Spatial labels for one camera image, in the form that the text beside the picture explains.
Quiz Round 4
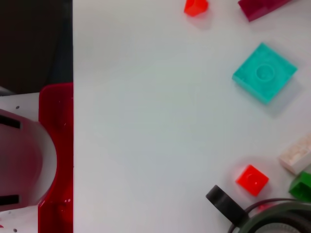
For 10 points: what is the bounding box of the small red cube block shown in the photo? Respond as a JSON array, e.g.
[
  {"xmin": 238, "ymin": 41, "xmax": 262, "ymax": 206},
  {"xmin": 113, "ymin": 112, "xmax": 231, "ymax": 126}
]
[
  {"xmin": 184, "ymin": 0, "xmax": 209, "ymax": 17},
  {"xmin": 235, "ymin": 164, "xmax": 270, "ymax": 197}
]

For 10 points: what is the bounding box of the teal square building block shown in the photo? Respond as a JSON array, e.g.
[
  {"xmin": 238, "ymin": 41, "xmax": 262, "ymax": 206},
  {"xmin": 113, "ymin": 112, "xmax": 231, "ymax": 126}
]
[{"xmin": 232, "ymin": 42, "xmax": 298, "ymax": 105}]

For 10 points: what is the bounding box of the red glossy base cover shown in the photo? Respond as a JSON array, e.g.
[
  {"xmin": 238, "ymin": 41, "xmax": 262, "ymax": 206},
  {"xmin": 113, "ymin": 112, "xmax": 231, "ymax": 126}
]
[{"xmin": 37, "ymin": 82, "xmax": 74, "ymax": 233}]

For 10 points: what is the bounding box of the large white building block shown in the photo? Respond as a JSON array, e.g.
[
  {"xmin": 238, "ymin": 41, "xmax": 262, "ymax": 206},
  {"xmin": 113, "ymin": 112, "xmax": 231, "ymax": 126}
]
[{"xmin": 278, "ymin": 134, "xmax": 311, "ymax": 175}]

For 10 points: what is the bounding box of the dark red long building block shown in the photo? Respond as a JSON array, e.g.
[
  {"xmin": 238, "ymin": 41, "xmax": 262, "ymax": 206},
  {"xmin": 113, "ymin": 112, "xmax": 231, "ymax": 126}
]
[{"xmin": 237, "ymin": 0, "xmax": 292, "ymax": 22}]

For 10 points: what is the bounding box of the green building block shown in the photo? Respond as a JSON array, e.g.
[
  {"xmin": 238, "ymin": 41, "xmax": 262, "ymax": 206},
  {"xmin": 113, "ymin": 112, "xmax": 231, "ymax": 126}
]
[{"xmin": 288, "ymin": 171, "xmax": 311, "ymax": 202}]

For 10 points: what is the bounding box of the white perforated base plate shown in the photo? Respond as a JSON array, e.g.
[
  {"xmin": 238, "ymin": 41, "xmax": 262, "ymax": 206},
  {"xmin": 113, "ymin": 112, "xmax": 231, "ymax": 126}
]
[{"xmin": 0, "ymin": 92, "xmax": 41, "ymax": 233}]

